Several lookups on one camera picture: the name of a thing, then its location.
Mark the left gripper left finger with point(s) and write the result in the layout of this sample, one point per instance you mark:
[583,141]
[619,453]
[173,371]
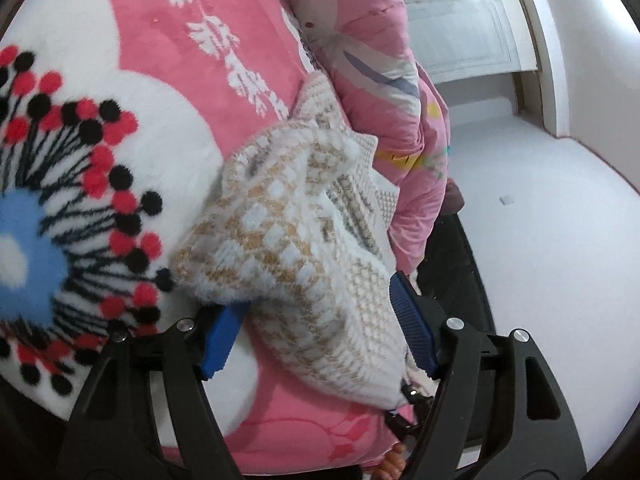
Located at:
[143,412]

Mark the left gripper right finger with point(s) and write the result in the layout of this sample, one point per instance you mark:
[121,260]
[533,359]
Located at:
[498,412]

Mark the beige white checked knit garment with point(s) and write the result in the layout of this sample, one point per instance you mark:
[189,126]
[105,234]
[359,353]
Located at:
[297,228]

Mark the person's hand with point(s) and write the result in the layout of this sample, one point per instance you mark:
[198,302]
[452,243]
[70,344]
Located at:
[392,465]

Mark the pink floral bed blanket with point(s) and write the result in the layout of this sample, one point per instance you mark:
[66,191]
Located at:
[115,118]

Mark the white wardrobe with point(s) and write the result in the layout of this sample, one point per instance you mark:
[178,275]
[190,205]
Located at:
[493,58]

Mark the pink patterned quilt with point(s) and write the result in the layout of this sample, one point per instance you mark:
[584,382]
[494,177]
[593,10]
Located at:
[364,47]

